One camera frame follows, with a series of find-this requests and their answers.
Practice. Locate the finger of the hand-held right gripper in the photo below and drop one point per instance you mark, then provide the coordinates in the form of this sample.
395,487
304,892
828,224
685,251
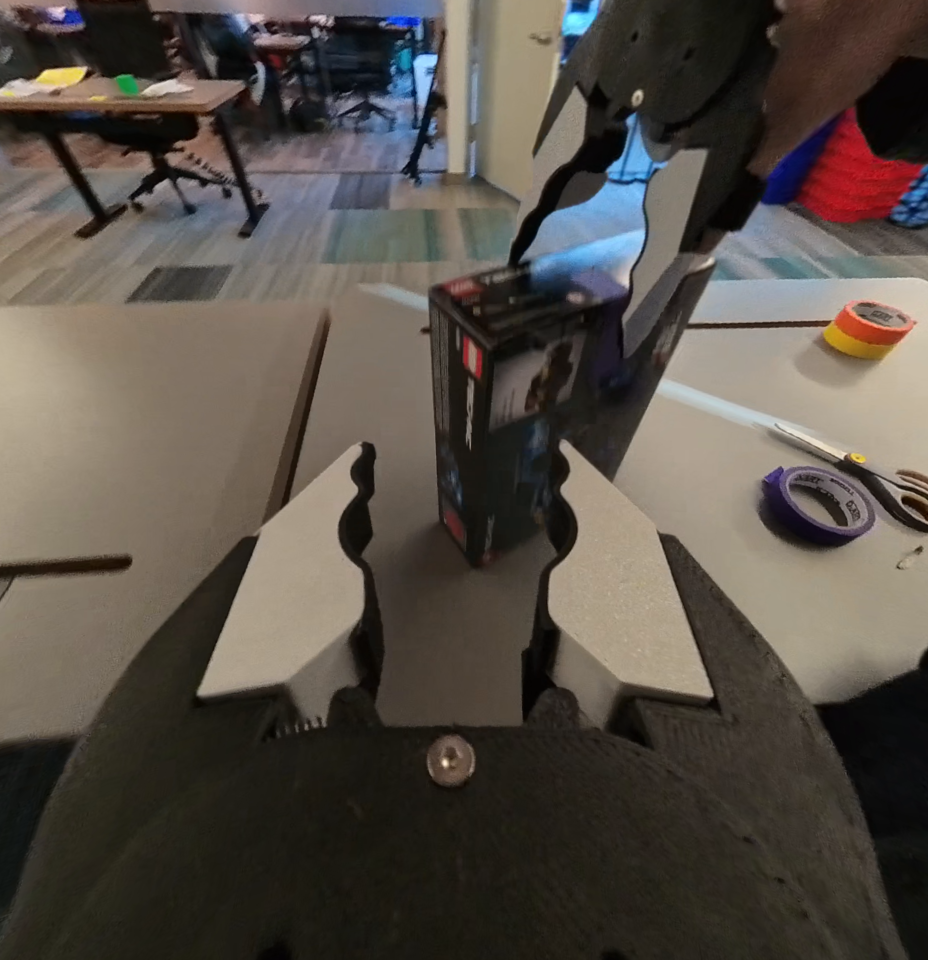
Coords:
678,210
558,127

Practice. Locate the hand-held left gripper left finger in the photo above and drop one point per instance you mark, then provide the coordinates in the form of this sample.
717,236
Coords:
284,615

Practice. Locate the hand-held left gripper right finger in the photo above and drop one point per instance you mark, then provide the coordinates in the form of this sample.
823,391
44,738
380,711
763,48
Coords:
621,615

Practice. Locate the purple tape roll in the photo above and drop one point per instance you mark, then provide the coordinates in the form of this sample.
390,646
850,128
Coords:
786,517

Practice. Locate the black tractor-print toy box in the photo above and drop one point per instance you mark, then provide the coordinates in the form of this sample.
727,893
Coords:
509,450

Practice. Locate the orange tape roll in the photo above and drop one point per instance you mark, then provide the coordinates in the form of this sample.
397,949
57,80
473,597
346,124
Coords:
876,319

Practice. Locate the grey scissors yellow pivot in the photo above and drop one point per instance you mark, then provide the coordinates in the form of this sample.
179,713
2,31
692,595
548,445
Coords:
876,480

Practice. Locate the person's right forearm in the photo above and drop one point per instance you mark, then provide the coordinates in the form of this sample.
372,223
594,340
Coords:
906,112

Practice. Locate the person's right hand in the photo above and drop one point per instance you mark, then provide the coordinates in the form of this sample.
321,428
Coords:
831,52

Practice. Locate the white door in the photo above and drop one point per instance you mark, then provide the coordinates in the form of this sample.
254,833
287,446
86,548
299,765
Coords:
509,90

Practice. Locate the black tripod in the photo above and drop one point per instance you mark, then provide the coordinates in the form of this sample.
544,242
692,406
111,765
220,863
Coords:
423,127

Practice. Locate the stack of red bins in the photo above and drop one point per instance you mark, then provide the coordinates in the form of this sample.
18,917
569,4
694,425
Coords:
861,180

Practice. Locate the black office chair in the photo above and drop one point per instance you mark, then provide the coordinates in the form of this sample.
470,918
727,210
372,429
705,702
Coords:
359,67
156,135

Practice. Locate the yellow tape roll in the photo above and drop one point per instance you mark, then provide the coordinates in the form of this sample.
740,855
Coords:
846,345

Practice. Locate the grey adjoining table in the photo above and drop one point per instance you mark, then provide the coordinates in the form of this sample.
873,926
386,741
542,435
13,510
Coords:
134,420

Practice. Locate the person's dark jacket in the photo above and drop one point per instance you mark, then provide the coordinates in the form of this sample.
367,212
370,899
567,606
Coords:
884,787

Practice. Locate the brown desk black legs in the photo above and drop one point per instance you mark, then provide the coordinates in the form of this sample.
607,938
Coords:
194,94

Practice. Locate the white paper sheet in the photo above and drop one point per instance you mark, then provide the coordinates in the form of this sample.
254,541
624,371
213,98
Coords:
168,88

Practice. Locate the small green object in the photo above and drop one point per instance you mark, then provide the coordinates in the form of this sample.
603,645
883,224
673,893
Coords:
126,85

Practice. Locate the yellow paper sheet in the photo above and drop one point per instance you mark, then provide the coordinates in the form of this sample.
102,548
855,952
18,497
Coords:
59,75

